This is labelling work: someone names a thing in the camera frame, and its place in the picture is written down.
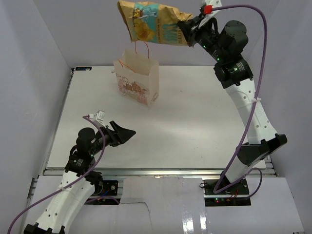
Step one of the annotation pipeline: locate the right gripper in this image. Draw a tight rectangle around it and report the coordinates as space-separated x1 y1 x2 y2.
179 14 227 62

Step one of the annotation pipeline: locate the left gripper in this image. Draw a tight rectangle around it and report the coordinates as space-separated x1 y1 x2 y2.
90 120 136 156

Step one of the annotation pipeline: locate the large chips bag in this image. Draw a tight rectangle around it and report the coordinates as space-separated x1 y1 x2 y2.
117 0 193 46

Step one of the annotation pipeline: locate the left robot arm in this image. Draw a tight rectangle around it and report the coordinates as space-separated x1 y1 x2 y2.
23 121 136 234

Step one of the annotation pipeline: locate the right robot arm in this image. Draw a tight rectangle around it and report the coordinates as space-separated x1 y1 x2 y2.
177 17 287 195

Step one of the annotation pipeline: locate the white paper bag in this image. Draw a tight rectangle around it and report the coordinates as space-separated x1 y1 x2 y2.
113 49 159 107

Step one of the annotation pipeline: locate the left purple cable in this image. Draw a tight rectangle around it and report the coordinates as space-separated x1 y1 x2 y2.
7 114 120 234

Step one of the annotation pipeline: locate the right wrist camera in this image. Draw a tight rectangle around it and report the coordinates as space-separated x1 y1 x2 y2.
199 0 222 28

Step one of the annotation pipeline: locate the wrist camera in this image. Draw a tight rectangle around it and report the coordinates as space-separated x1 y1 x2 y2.
199 0 222 28
93 110 105 127

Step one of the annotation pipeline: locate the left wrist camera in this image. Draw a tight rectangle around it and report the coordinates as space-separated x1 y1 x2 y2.
93 110 105 127

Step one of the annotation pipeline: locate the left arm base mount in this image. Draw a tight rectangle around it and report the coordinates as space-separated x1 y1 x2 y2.
91 179 119 196

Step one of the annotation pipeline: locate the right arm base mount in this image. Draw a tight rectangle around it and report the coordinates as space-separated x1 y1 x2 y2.
199 179 250 195

